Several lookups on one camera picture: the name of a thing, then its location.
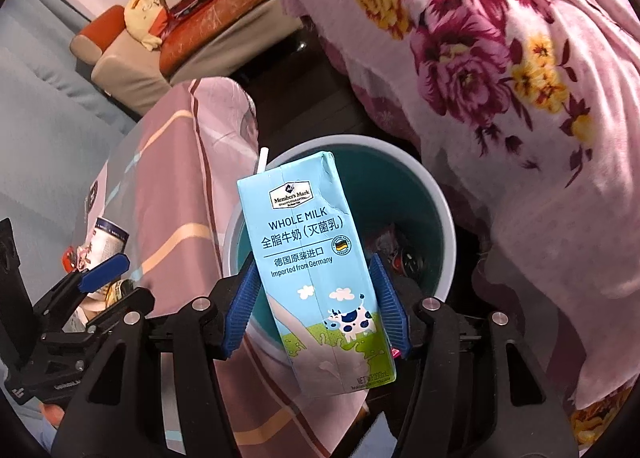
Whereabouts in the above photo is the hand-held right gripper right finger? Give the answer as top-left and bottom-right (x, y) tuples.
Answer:
(368, 253), (583, 458)

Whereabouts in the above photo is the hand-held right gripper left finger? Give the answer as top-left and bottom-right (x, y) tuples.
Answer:
(50, 258), (263, 458)

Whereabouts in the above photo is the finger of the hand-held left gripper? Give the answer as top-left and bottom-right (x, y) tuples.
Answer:
(40, 287), (153, 345)
(32, 253), (132, 321)

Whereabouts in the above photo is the gold can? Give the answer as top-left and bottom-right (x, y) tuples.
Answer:
(102, 279), (135, 310)

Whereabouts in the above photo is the blue white can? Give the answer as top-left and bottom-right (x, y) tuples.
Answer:
(91, 217), (130, 264)

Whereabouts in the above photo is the blue milk carton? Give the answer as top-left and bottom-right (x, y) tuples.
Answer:
(236, 150), (401, 399)

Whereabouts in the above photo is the white teal trash bin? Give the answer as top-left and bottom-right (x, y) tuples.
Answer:
(222, 134), (457, 354)

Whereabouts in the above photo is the red white wrapper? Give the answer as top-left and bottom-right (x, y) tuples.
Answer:
(61, 247), (90, 275)

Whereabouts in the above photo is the dark crumpled wrapper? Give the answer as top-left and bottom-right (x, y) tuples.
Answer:
(370, 223), (442, 285)

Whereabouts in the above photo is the plaid pillow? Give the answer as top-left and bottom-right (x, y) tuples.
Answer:
(70, 77), (373, 458)

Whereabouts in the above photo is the blue grey bed sheet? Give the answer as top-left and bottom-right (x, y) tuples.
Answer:
(0, 0), (141, 289)

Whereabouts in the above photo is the beige sofa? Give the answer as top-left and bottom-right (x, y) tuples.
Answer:
(70, 0), (306, 116)

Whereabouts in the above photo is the brown leather seat cushion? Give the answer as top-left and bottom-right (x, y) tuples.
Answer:
(159, 0), (281, 76)

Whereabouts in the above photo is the pink floral blanket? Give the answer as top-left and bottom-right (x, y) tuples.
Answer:
(272, 0), (640, 458)

